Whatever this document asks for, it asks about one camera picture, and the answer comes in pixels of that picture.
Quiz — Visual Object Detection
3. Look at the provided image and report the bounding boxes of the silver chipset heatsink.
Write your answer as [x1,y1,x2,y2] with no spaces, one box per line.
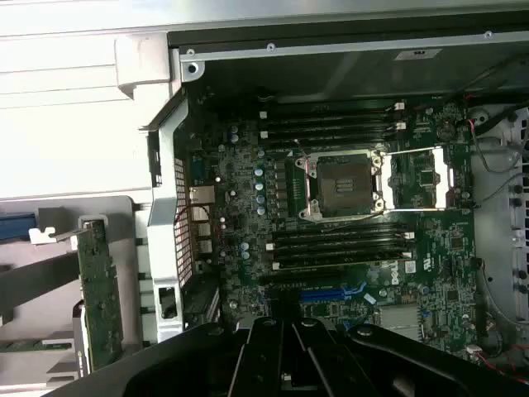
[379,306,423,341]

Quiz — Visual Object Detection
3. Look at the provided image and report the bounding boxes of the blue expansion slot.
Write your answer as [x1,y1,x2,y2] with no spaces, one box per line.
[299,289,346,304]

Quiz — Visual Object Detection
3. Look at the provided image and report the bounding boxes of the black expansion slot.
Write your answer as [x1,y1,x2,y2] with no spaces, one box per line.
[259,270,346,287]

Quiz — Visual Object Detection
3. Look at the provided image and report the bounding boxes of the black RAM slot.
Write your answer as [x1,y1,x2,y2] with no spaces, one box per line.
[262,121,409,132]
[270,258,414,274]
[270,225,416,241]
[268,247,413,262]
[258,95,408,112]
[258,109,398,122]
[264,237,409,252]
[259,130,398,144]

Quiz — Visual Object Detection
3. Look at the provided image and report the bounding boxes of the green motherboard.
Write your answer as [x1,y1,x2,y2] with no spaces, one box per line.
[183,93,483,365]

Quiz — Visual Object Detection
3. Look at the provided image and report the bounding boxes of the open black PC case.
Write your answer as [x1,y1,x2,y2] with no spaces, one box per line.
[114,16,529,373]

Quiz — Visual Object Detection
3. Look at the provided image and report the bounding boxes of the grey parts rack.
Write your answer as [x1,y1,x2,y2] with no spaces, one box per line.
[0,195,155,392]

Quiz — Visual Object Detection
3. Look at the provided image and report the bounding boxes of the green RAM stick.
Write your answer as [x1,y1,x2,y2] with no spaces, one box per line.
[0,337,72,353]

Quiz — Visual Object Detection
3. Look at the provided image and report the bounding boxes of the CPU socket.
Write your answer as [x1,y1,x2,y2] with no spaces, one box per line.
[294,149,386,221]

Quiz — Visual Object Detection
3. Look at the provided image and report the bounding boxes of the metal socket cover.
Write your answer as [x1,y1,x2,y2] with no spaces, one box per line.
[379,146,456,213]

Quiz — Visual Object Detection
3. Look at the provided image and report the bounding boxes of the hard disk drive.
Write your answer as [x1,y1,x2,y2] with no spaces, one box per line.
[0,212,37,246]

